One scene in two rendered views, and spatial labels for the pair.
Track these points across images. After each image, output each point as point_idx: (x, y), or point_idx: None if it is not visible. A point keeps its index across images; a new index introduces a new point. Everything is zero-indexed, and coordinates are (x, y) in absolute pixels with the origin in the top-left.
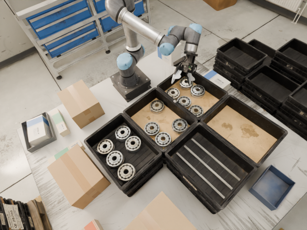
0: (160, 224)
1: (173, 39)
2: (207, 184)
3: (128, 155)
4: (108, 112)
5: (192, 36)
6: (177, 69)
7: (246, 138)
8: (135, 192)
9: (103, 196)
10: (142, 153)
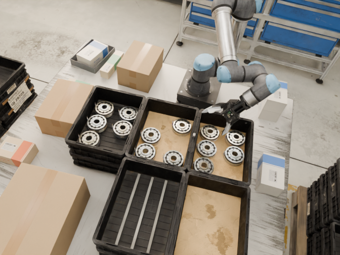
0: (49, 193)
1: (238, 72)
2: (121, 222)
3: (109, 133)
4: (152, 94)
5: (258, 86)
6: (218, 104)
7: (209, 241)
8: (81, 166)
9: (62, 141)
10: (119, 143)
